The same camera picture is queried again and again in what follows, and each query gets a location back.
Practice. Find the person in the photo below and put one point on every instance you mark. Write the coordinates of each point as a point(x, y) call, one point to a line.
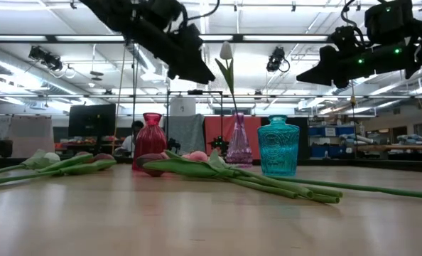
point(129, 142)

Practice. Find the blue storage bins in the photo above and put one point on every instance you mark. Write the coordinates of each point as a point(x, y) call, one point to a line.
point(317, 131)

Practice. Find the white artificial tulip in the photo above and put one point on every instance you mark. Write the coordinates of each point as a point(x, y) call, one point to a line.
point(51, 157)
point(226, 51)

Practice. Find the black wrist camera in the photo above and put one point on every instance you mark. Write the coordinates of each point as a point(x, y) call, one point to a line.
point(189, 35)
point(342, 37)

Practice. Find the red panel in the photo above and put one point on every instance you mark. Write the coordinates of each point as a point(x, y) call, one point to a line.
point(214, 131)

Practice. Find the white column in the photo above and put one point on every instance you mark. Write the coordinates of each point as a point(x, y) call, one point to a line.
point(182, 106)

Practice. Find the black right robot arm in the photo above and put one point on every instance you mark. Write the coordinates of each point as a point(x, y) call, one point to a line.
point(388, 21)

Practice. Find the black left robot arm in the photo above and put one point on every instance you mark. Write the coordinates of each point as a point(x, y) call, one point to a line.
point(118, 14)

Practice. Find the small black robot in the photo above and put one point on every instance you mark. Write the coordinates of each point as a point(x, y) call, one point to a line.
point(220, 144)
point(173, 145)

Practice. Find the purple glass vase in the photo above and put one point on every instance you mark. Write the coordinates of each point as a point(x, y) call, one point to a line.
point(239, 149)

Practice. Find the black hanging camera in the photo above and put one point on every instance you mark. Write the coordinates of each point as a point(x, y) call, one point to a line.
point(276, 58)
point(45, 58)

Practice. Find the black aluminium rig frame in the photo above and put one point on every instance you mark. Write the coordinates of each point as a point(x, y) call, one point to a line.
point(339, 163)

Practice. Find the red glass vase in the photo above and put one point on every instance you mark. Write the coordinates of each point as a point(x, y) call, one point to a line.
point(150, 142)

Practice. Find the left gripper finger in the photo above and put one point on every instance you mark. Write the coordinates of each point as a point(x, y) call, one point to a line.
point(197, 80)
point(191, 62)

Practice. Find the wooden table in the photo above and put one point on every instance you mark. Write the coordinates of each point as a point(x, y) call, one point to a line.
point(403, 147)

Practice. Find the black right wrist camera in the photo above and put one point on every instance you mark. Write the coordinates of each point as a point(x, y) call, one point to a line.
point(342, 37)

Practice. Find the pale robot arm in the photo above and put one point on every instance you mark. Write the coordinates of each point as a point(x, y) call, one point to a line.
point(415, 138)
point(356, 138)

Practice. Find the grey cloth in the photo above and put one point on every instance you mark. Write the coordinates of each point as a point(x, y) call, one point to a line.
point(188, 133)

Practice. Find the pink artificial tulip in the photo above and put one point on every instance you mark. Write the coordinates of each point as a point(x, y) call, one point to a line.
point(185, 155)
point(198, 156)

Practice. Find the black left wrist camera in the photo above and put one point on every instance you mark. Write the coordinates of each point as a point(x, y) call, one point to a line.
point(189, 35)

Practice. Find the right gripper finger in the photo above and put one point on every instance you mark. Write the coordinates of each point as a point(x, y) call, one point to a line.
point(326, 67)
point(333, 83)

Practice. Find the black monitor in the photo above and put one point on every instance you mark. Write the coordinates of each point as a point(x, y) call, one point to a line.
point(92, 121)

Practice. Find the teal glass vase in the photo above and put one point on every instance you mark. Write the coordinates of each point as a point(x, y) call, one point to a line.
point(278, 149)

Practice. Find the dark red artificial tulip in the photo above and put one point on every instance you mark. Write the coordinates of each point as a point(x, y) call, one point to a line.
point(90, 167)
point(152, 167)
point(74, 161)

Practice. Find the pink cloth panel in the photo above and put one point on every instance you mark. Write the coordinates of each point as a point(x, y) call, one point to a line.
point(30, 137)

